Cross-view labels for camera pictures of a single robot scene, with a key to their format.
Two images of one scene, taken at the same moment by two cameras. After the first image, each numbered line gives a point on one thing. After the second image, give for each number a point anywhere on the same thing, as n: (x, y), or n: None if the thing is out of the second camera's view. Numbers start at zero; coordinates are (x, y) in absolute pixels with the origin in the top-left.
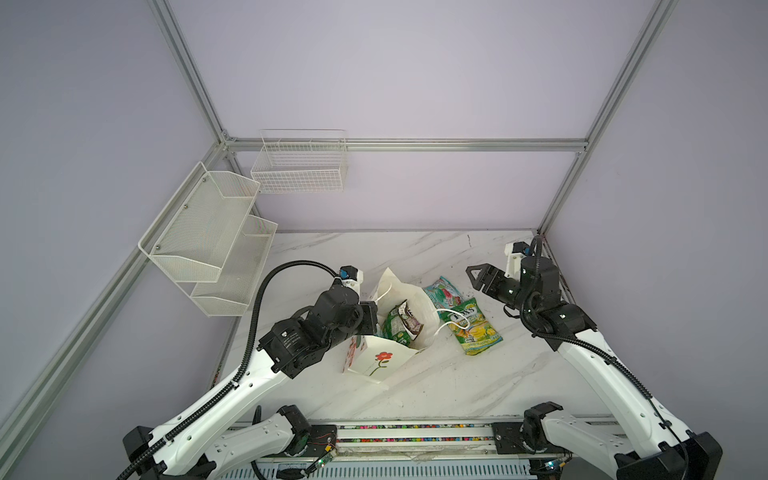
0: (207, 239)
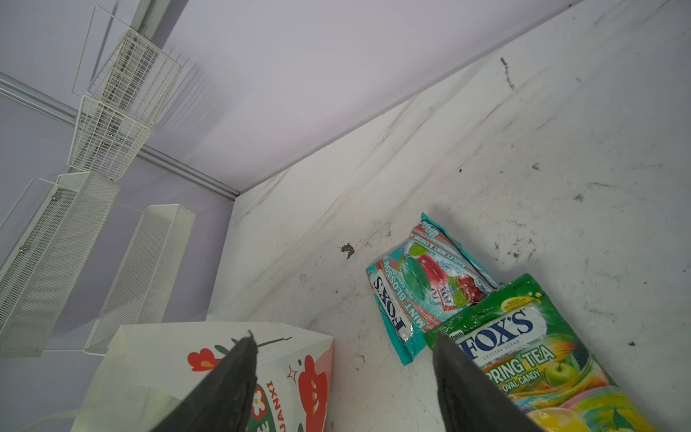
0: (44, 242)
